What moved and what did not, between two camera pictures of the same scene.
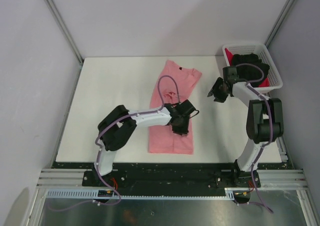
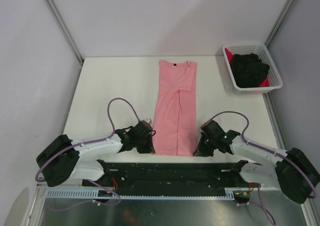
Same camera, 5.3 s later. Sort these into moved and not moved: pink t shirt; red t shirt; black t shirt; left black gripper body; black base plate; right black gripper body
Moved: right black gripper body; left black gripper body; pink t shirt
Not moved: black t shirt; red t shirt; black base plate
